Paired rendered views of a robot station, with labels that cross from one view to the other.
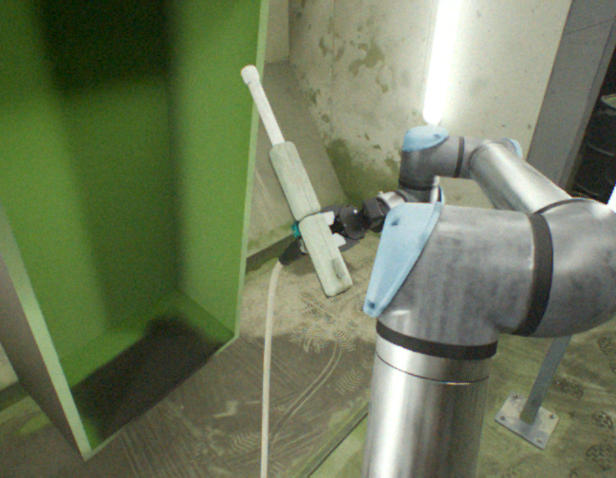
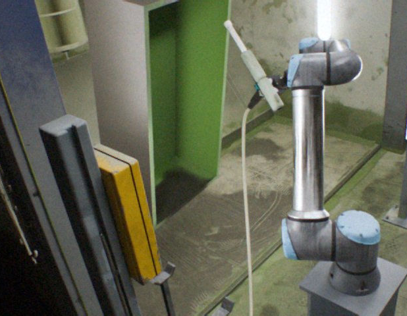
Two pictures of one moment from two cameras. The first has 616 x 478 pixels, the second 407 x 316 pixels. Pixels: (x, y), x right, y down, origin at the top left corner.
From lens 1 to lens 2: 120 cm
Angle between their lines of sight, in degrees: 5
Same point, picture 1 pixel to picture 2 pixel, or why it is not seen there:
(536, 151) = (393, 50)
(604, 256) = (343, 59)
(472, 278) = (312, 68)
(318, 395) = (269, 218)
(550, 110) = (396, 24)
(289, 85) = not seen: hidden behind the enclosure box
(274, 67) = not seen: hidden behind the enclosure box
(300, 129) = (232, 55)
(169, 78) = (177, 30)
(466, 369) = (315, 92)
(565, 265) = (333, 61)
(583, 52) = not seen: outside the picture
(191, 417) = (191, 237)
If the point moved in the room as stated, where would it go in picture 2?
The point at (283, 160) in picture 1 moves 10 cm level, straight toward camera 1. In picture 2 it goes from (247, 57) to (251, 64)
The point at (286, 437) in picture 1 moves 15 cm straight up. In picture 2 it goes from (252, 239) to (251, 221)
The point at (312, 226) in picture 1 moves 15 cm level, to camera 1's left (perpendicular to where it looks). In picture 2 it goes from (264, 82) to (230, 85)
